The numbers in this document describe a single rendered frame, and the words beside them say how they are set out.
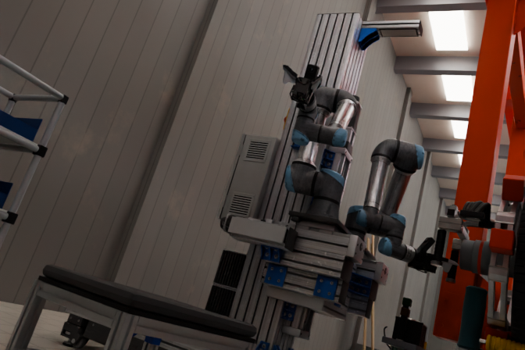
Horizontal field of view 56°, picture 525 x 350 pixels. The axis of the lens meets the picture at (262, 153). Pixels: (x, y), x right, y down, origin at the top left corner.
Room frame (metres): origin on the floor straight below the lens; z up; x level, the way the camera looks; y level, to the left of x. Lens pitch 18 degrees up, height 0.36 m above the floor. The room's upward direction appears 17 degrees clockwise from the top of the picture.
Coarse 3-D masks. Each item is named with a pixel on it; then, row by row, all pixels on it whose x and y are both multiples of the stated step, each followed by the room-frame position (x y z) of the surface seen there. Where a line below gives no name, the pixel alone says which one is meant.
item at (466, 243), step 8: (464, 240) 2.05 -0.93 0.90; (464, 248) 2.02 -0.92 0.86; (472, 248) 2.00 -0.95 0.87; (480, 248) 1.98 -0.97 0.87; (488, 248) 1.97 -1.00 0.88; (464, 256) 2.02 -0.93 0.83; (472, 256) 2.00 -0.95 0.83; (480, 256) 1.98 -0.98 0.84; (488, 256) 1.96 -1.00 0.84; (512, 256) 1.92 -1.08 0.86; (464, 264) 2.04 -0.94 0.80; (472, 264) 2.01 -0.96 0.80; (480, 264) 1.99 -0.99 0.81; (488, 264) 1.97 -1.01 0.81; (512, 264) 1.92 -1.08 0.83; (472, 272) 2.05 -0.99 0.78; (480, 272) 2.02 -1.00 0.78; (512, 272) 1.94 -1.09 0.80
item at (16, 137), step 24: (24, 72) 1.86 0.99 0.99; (24, 96) 2.17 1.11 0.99; (48, 96) 2.08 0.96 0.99; (0, 120) 1.90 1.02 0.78; (24, 120) 2.10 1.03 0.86; (0, 144) 2.18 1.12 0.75; (24, 144) 1.96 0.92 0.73; (0, 192) 2.01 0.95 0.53; (24, 192) 2.03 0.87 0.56; (0, 216) 1.99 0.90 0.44; (0, 240) 2.02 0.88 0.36
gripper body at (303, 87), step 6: (300, 78) 1.73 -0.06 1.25; (300, 84) 1.72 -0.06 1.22; (306, 84) 1.71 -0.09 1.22; (294, 90) 1.72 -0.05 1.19; (300, 90) 1.72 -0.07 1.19; (306, 90) 1.71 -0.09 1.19; (294, 96) 1.74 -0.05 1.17; (300, 96) 1.74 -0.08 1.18; (306, 96) 1.74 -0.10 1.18; (312, 96) 1.80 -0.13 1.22; (300, 102) 1.77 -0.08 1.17; (306, 102) 1.75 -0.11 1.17; (312, 102) 1.81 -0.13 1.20; (300, 108) 1.82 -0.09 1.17
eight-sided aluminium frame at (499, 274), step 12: (504, 204) 1.82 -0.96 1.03; (516, 204) 1.81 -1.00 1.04; (504, 216) 1.76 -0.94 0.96; (504, 228) 1.78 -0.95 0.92; (492, 252) 1.77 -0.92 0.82; (492, 264) 1.77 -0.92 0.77; (504, 264) 1.75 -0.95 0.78; (492, 276) 1.78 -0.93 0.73; (504, 276) 1.75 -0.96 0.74; (492, 288) 1.81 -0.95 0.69; (504, 288) 1.78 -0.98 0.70; (492, 300) 1.84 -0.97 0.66; (504, 300) 1.81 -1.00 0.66; (492, 312) 1.87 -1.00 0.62; (504, 312) 1.84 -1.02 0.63; (492, 324) 1.90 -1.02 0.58; (504, 324) 1.87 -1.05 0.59
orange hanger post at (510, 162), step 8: (512, 120) 4.12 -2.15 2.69; (512, 128) 4.11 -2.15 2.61; (520, 128) 4.08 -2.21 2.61; (512, 136) 4.11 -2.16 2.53; (520, 136) 4.07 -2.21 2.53; (512, 144) 4.10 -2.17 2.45; (520, 144) 4.07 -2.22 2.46; (512, 152) 4.10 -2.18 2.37; (520, 152) 4.06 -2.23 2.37; (512, 160) 4.09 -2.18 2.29; (520, 160) 4.06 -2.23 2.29; (512, 168) 4.09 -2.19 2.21; (520, 168) 4.05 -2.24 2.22; (512, 280) 4.06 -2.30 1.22; (496, 288) 4.09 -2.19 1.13
